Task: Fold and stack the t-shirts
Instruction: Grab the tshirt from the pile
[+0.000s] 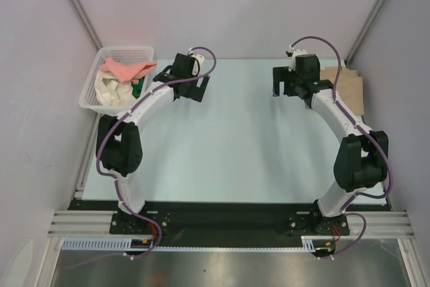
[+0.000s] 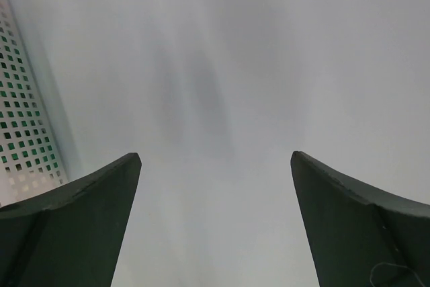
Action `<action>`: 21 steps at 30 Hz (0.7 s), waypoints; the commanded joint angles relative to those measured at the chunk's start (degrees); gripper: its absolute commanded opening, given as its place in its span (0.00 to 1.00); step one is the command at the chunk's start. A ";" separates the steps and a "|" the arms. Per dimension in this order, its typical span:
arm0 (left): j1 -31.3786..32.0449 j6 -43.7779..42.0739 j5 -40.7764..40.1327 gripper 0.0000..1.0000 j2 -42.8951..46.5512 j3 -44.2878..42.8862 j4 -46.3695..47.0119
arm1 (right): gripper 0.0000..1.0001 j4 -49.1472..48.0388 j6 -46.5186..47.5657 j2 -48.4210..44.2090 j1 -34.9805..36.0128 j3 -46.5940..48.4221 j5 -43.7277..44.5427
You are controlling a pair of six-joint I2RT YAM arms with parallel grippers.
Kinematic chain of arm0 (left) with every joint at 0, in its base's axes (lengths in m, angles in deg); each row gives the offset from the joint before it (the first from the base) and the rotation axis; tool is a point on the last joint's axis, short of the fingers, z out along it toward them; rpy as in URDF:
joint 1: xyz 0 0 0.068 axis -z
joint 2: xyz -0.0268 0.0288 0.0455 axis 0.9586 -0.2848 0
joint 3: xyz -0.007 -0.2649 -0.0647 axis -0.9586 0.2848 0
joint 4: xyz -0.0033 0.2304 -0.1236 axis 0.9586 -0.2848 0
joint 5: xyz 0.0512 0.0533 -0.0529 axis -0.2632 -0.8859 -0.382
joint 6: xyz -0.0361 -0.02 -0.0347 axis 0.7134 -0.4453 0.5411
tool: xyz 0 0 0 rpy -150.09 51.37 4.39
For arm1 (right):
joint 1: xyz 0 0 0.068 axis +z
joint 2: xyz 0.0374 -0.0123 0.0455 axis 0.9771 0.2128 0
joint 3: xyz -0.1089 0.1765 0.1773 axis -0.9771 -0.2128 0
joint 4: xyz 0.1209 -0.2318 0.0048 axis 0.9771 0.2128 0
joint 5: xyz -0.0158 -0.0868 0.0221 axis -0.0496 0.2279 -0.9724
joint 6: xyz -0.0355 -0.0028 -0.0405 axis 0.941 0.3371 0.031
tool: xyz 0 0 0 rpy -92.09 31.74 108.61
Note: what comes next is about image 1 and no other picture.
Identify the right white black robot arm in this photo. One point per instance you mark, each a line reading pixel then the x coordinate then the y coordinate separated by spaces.
pixel 360 163

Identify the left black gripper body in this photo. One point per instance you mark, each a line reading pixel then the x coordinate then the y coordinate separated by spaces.
pixel 190 89

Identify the white slotted cable duct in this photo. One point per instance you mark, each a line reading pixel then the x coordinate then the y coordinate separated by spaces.
pixel 96 244

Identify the aluminium frame rail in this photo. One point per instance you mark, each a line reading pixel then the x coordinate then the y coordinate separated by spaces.
pixel 99 223

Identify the folded beige t shirt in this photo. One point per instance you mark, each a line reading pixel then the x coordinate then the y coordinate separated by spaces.
pixel 350 88

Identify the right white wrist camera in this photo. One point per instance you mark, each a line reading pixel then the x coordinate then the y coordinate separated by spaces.
pixel 292 53

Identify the cream t shirt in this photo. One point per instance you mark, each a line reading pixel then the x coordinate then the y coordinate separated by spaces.
pixel 110 92

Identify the aluminium corner post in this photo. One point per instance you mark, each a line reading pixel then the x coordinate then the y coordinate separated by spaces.
pixel 370 20
pixel 85 22

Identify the white perforated plastic basket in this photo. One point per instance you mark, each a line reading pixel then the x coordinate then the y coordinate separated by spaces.
pixel 123 54

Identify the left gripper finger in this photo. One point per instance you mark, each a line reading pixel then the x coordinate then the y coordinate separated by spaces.
pixel 199 91
pixel 205 81

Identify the green t shirt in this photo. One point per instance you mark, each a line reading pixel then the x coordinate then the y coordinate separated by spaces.
pixel 137 88

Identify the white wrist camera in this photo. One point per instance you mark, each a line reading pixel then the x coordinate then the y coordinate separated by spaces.
pixel 198 61
pixel 292 53

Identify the right aluminium corner post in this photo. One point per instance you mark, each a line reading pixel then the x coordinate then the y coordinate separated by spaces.
pixel 370 20

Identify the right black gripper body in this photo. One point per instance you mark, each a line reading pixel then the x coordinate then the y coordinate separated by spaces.
pixel 285 78

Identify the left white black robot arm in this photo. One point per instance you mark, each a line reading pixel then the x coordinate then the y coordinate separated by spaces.
pixel 119 150

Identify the left aluminium corner post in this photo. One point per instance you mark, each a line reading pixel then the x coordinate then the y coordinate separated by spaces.
pixel 85 22

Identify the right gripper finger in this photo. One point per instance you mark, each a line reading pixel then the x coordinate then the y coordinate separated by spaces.
pixel 280 74
pixel 276 91

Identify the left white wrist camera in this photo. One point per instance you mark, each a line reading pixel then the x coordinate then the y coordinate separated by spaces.
pixel 198 61

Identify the pink t shirt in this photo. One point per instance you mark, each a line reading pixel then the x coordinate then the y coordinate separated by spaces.
pixel 127 73

